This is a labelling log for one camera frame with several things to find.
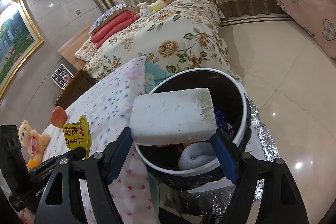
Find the yellow bear plush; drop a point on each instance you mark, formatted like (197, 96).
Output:
(160, 4)

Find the white foam block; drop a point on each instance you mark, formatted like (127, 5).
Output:
(173, 117)

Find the floral pillow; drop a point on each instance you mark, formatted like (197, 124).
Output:
(86, 51)

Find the pink heart covered furniture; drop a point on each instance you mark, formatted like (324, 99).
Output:
(317, 18)

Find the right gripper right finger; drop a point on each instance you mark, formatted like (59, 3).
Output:
(228, 156)

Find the framed landscape painting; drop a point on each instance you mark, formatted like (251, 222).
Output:
(20, 39)

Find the blue plastic wrapper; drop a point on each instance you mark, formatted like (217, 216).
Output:
(221, 120)

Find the person's left hand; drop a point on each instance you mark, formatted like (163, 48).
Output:
(26, 216)

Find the yellow orange toy block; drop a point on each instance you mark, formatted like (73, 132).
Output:
(32, 164)

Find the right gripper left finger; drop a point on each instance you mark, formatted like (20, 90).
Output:
(116, 154)

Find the white flowered bed sheet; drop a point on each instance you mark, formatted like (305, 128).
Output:
(107, 107)

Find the folded red blanket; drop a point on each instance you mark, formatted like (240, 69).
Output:
(117, 24)

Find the teal cloth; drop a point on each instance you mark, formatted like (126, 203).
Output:
(154, 75)

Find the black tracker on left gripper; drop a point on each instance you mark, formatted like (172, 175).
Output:
(13, 166)

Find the brown wooden nightstand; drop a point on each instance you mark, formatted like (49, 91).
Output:
(77, 86)

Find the blue dotted cushion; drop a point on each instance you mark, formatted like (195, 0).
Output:
(108, 16)

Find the beige teddy bear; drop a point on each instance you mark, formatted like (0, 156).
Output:
(35, 142)

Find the yellow snack packet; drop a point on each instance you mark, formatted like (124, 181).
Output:
(78, 135)

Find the red apple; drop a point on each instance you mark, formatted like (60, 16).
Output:
(58, 117)

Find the wooden headboard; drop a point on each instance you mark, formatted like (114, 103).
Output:
(68, 49)

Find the white black trash bin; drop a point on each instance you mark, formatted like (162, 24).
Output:
(227, 97)

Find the black white photo frame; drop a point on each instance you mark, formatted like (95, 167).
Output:
(61, 76)

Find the white rabbit plush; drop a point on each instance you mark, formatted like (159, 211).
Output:
(145, 9)

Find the floral bed quilt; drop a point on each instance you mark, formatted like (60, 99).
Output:
(183, 35)

